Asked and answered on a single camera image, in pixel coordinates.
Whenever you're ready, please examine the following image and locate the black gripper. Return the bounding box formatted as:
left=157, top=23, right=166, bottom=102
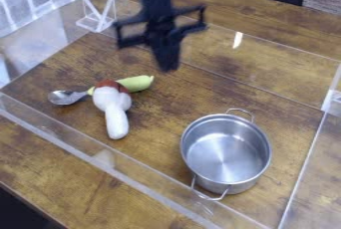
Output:
left=114, top=0, right=206, bottom=72

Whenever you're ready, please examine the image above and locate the plush mushroom red cap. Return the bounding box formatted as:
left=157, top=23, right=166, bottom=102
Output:
left=93, top=80, right=133, bottom=139

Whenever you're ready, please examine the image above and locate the spoon with yellow-green handle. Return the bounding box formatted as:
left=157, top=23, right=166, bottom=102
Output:
left=48, top=75, right=155, bottom=106

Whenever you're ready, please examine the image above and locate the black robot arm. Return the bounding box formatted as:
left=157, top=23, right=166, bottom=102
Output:
left=114, top=0, right=206, bottom=72

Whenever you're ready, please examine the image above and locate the clear acrylic front barrier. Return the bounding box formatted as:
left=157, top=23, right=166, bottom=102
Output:
left=0, top=93, right=269, bottom=229

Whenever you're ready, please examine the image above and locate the clear acrylic triangular bracket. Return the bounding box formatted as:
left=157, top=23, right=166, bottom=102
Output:
left=77, top=0, right=118, bottom=33

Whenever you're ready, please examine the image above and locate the silver pot with handles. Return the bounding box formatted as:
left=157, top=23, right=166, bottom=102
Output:
left=180, top=109, right=272, bottom=201

